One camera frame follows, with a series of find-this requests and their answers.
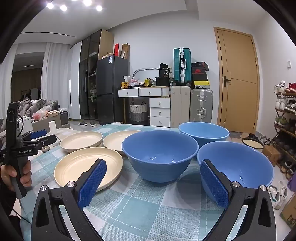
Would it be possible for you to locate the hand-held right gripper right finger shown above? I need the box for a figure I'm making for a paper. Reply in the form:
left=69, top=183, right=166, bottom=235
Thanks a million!
left=200, top=159, right=277, bottom=241

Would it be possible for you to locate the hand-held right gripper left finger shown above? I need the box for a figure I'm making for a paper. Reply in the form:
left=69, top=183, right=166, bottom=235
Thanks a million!
left=31, top=158, right=107, bottom=241

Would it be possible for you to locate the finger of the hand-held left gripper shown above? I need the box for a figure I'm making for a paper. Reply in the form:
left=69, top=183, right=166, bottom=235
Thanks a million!
left=22, top=130, right=48, bottom=142
left=23, top=135, right=57, bottom=147

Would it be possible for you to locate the cream plate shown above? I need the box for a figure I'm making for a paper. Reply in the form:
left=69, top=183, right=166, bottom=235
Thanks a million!
left=54, top=147, right=124, bottom=192
left=60, top=131, right=103, bottom=153
left=102, top=130, right=145, bottom=155

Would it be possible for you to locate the blue bowl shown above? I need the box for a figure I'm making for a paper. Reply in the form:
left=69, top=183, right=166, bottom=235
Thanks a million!
left=122, top=130, right=199, bottom=183
left=179, top=122, right=230, bottom=151
left=196, top=141, right=274, bottom=202

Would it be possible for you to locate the person's left forearm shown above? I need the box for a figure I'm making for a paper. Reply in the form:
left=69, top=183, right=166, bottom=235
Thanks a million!
left=0, top=179, right=23, bottom=241

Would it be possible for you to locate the person's left hand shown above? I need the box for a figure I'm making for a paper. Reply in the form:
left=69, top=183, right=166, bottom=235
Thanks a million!
left=0, top=160, right=31, bottom=192

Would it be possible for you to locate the pink plastic bag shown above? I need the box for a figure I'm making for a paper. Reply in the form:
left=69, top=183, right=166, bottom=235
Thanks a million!
left=32, top=109, right=50, bottom=121

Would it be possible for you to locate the grey sofa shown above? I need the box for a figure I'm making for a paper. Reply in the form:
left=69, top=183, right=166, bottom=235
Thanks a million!
left=31, top=111, right=70, bottom=133

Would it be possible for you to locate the grey clothes pile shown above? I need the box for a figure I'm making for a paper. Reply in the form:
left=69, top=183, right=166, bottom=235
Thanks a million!
left=18, top=98, right=60, bottom=117

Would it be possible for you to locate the teal plaid tablecloth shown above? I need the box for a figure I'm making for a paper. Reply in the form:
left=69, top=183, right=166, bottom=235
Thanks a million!
left=20, top=123, right=250, bottom=241

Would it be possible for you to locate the black-rimmed round tray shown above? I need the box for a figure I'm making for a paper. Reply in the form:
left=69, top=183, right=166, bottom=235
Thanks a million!
left=242, top=137, right=264, bottom=150

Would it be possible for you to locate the white sheer curtain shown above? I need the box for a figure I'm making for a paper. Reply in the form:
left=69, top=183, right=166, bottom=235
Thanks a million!
left=0, top=44, right=19, bottom=118
left=42, top=43, right=72, bottom=109

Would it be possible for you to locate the white sneaker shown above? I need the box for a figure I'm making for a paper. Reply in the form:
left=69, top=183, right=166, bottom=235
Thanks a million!
left=275, top=181, right=288, bottom=210
left=268, top=184, right=281, bottom=205

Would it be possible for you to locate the pile of dark shoes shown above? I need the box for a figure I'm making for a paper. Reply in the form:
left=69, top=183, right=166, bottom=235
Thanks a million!
left=247, top=133, right=271, bottom=145

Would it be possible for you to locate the white wardrobe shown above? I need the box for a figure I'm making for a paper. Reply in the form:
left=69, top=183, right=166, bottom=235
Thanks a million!
left=68, top=40, right=82, bottom=120

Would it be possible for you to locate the plain cardboard box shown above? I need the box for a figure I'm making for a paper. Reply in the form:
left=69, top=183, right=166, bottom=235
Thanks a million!
left=262, top=145, right=281, bottom=166

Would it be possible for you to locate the dark glass cabinet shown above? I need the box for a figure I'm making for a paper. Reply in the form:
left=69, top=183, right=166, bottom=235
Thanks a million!
left=79, top=29, right=115, bottom=120

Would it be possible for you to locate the brown printed cardboard box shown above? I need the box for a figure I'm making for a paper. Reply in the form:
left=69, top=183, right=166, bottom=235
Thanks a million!
left=280, top=192, right=296, bottom=229

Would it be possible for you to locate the silver suitcase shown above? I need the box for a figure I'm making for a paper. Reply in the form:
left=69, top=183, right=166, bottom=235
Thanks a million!
left=190, top=88, right=213, bottom=124

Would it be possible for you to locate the woven laundry basket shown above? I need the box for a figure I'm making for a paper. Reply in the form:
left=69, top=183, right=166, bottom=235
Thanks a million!
left=129, top=102, right=148, bottom=122

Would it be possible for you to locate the beige suitcase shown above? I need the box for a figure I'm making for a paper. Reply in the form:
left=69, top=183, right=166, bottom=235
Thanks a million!
left=170, top=85, right=191, bottom=128

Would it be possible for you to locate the wooden door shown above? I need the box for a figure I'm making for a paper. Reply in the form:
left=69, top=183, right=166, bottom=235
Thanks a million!
left=214, top=27, right=260, bottom=135

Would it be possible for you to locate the black fridge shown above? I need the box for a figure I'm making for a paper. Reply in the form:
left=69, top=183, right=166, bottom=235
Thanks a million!
left=96, top=55, right=129, bottom=124

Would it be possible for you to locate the wooden shoe rack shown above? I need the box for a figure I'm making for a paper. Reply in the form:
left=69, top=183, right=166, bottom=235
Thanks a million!
left=273, top=81, right=296, bottom=179

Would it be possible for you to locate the white drawer desk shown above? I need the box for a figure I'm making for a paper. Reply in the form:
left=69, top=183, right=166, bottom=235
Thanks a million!
left=118, top=87, right=171, bottom=128

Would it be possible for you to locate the white plastic bag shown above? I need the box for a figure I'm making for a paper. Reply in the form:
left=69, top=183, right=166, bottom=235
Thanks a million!
left=124, top=75, right=141, bottom=87

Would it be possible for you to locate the shoe rack with shoes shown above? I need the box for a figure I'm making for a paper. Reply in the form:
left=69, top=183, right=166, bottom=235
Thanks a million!
left=273, top=81, right=296, bottom=179

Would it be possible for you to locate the black box bag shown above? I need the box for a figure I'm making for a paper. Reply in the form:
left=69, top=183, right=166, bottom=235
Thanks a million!
left=155, top=76, right=171, bottom=87

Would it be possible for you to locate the tall brown cardboard box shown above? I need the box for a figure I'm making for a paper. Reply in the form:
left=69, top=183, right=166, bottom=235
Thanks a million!
left=120, top=43, right=130, bottom=59

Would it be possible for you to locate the teal suitcase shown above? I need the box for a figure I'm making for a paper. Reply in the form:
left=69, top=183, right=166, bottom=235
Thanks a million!
left=173, top=48, right=192, bottom=87

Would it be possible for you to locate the black printed bag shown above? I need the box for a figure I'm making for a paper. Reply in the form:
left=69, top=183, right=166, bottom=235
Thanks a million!
left=159, top=63, right=171, bottom=78

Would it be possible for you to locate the grey metal arch frame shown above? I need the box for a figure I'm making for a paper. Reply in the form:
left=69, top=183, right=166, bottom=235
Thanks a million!
left=133, top=68, right=160, bottom=80

